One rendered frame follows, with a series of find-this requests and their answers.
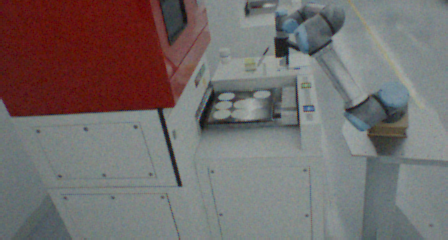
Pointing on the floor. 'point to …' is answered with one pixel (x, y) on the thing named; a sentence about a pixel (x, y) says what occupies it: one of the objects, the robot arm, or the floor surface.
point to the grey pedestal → (385, 201)
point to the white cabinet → (263, 198)
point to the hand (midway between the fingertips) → (288, 67)
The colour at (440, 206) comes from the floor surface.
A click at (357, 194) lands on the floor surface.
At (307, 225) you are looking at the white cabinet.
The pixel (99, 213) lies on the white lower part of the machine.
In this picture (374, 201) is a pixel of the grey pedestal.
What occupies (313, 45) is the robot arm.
